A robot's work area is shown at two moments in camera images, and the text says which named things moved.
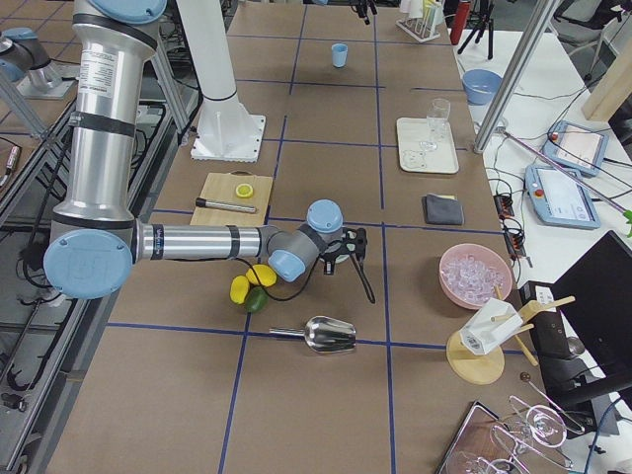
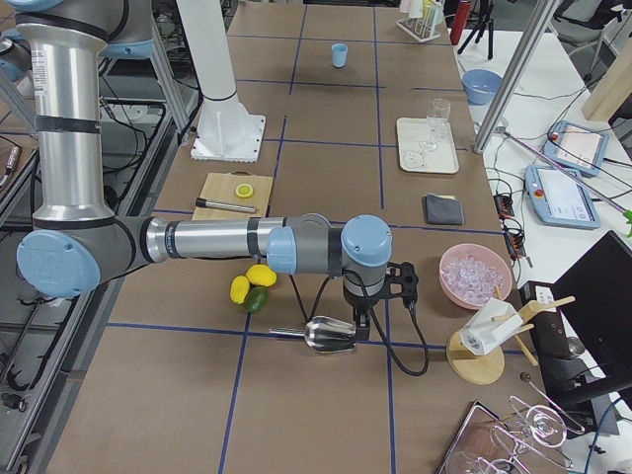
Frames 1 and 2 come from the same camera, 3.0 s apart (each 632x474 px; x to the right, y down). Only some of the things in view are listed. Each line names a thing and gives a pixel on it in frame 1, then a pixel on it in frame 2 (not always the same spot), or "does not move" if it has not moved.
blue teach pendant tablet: x=577 y=148 does not move
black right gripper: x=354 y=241 -> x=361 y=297
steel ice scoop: x=323 y=334 does not move
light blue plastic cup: x=339 y=54 does not move
